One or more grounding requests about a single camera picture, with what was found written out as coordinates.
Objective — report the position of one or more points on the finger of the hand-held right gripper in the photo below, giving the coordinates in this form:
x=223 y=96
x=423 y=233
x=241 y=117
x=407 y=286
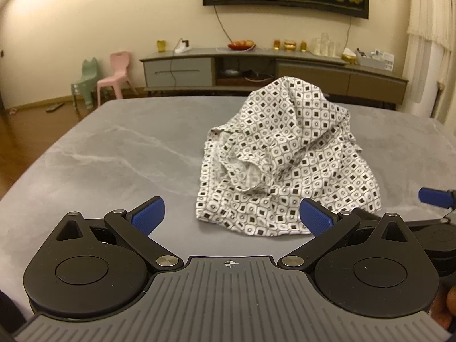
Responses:
x=434 y=196

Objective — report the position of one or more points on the clear glass cups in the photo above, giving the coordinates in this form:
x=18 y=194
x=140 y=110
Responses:
x=324 y=46

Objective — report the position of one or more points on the pink plastic chair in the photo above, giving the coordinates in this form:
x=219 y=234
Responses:
x=119 y=62

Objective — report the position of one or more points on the white curtain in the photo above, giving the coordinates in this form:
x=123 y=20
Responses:
x=431 y=25

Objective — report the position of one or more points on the small silver device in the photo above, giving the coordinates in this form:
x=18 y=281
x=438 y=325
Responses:
x=229 y=72

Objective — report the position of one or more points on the black remote control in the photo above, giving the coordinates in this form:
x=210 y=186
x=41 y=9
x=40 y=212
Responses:
x=55 y=107

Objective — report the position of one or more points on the white power strip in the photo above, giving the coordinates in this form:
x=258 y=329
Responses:
x=182 y=47

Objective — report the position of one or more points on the white black-patterned garment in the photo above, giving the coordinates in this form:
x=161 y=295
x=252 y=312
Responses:
x=302 y=142

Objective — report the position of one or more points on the grey box of small items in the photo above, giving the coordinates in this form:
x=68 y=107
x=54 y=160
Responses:
x=374 y=60

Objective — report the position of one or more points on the yellow cup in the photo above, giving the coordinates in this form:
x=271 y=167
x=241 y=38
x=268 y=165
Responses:
x=161 y=46

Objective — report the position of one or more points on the wide gold ornament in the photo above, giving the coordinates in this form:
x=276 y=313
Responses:
x=289 y=45

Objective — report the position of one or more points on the grey television cabinet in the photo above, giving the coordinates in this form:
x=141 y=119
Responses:
x=178 y=71

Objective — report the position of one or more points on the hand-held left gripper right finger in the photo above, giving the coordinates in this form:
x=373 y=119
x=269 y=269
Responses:
x=315 y=217

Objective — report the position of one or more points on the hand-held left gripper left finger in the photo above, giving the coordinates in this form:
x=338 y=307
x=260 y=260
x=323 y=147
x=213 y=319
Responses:
x=149 y=214

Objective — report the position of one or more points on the green plastic chair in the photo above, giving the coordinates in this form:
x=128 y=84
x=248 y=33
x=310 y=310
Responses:
x=87 y=74

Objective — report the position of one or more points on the red fruit plate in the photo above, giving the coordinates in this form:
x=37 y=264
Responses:
x=241 y=45

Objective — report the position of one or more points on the person's right hand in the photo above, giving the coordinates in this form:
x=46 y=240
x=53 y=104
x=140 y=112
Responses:
x=449 y=306

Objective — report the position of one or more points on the gold tissue box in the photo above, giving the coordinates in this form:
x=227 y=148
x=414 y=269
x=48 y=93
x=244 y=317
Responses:
x=349 y=57

